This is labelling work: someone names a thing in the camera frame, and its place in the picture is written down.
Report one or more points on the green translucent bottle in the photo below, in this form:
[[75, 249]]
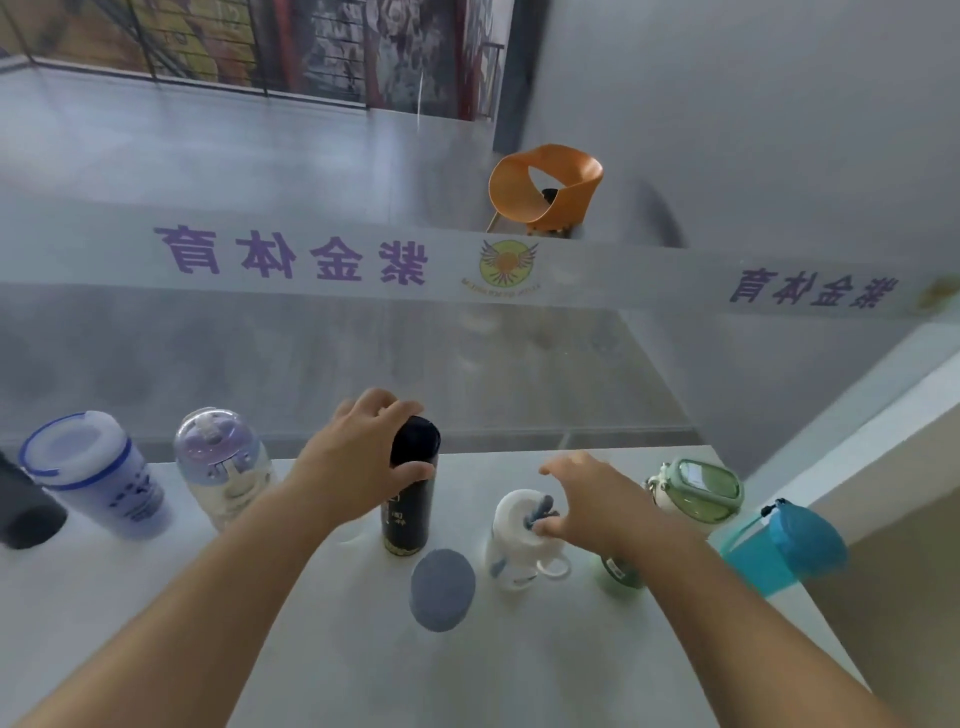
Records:
[[697, 487]]

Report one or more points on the clear bottle white caps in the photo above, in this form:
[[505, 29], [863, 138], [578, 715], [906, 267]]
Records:
[[510, 525]]

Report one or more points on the person's left hand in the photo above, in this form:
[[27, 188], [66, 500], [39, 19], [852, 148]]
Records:
[[352, 465]]

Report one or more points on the frosted window band purple print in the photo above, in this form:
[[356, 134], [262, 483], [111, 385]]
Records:
[[600, 270]]

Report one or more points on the person's right forearm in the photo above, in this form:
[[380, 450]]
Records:
[[765, 652]]

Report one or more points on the white table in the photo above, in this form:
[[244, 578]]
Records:
[[525, 675]]

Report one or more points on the clear glass grey lid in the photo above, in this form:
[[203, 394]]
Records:
[[442, 592]]

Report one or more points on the white bottle blue rim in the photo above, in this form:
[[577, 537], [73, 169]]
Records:
[[112, 487]]

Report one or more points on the black metal railing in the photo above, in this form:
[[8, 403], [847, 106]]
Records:
[[266, 45]]

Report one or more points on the teal plastic bottle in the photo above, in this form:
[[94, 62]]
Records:
[[802, 540]]

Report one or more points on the person's right hand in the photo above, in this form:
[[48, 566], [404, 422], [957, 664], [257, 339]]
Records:
[[607, 510]]

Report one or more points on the orange shell chair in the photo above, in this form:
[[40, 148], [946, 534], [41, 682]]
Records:
[[510, 187]]

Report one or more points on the person's left forearm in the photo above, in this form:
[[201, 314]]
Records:
[[187, 622]]

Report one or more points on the lilac printed bottle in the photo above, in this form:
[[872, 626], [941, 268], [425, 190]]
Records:
[[225, 472]]

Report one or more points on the tall black thermos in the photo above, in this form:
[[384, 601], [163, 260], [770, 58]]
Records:
[[409, 517]]

